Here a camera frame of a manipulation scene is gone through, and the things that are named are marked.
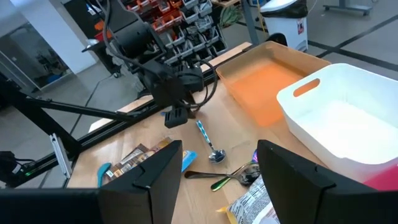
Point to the silver aluminium bracket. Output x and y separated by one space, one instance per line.
60 155

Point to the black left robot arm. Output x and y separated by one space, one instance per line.
133 37

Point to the black table frame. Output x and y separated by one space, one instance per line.
40 118

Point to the orange plastic bin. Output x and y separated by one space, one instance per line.
264 90

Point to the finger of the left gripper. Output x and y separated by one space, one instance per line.
182 116
171 119

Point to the black cart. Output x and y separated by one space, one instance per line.
102 53

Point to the black device with green light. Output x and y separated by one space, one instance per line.
9 168

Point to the grey stand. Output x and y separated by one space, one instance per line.
345 4
250 21

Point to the brown snack packet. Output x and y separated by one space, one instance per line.
130 161

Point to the red plastic bin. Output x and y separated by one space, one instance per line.
385 180

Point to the white plastic bin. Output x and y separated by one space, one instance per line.
342 133

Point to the teal silicone spoon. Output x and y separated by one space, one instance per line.
102 174

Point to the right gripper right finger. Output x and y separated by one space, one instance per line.
311 199

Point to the white trash can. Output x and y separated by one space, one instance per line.
286 28

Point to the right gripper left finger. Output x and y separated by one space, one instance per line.
124 202

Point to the storage bin rack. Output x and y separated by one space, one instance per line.
192 18

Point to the black metal spoon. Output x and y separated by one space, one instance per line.
202 175

